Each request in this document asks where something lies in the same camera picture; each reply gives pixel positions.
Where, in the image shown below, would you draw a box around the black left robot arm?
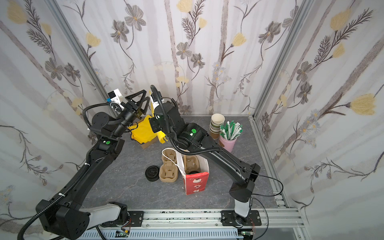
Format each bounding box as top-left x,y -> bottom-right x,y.
17,90 -> 150,240

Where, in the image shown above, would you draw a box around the green white wrapped straws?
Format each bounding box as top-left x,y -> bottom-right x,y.
220,121 -> 243,141

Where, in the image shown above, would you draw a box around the pink straw holder cup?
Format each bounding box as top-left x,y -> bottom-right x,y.
219,136 -> 236,153

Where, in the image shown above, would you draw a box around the stack of paper cups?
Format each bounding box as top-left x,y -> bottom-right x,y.
210,114 -> 225,140

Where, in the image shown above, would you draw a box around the yellow paper napkin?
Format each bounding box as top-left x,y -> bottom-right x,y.
128,104 -> 167,144

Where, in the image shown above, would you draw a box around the brown cardboard napkin box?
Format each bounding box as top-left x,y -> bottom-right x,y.
140,137 -> 159,150

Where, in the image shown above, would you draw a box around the brown pulp cup carrier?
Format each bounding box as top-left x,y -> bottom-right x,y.
159,148 -> 179,183

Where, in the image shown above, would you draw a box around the red white paper bag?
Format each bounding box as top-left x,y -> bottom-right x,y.
159,148 -> 210,195

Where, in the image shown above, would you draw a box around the stack of black lids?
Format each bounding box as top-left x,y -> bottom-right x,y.
145,165 -> 160,182

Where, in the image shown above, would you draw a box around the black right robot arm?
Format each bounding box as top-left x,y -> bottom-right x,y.
150,85 -> 261,227

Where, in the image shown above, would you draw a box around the aluminium mounting rail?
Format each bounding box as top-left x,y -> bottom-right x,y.
59,209 -> 307,240

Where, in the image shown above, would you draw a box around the stacked brown pulp carrier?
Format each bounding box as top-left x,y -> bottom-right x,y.
184,156 -> 200,175

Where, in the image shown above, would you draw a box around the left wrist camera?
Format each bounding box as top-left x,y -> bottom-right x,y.
107,89 -> 124,109

